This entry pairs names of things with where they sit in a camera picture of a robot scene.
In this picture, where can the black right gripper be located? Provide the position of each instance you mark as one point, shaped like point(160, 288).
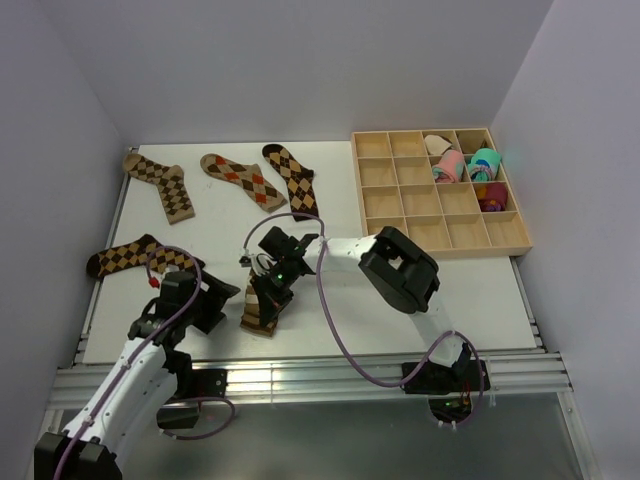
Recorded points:
point(271, 302)

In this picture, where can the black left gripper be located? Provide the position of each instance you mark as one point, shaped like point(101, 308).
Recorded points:
point(215, 296)

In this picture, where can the brown tan striped sock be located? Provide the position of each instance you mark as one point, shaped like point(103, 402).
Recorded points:
point(250, 319)

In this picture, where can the dark brown tan argyle sock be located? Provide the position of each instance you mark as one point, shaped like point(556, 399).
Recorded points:
point(298, 179)

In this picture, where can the tan orange argyle sock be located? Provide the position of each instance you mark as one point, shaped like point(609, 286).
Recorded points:
point(248, 177)

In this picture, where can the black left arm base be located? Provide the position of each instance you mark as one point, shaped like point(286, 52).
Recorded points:
point(180, 412)

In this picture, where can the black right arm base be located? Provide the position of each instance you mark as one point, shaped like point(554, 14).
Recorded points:
point(452, 386)

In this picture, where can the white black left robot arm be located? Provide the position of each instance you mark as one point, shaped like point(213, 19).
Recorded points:
point(150, 373)

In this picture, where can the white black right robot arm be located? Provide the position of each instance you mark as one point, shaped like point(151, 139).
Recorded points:
point(403, 275)

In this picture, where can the brown yellow argyle sock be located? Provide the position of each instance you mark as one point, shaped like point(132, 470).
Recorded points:
point(146, 251)

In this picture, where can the wooden compartment organizer box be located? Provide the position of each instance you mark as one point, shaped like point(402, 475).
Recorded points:
point(396, 188)

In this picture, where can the pink rolled sock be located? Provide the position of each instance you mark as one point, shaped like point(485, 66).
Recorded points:
point(450, 168)

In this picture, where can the cream rolled sock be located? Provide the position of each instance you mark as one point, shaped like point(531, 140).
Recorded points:
point(436, 145)

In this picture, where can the maroon rolled sock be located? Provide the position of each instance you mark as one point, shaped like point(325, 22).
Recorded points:
point(492, 197)

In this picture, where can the teal rolled sock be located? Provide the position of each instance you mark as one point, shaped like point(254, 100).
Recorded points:
point(484, 165)

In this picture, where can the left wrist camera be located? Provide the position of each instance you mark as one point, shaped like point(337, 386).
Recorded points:
point(170, 269)

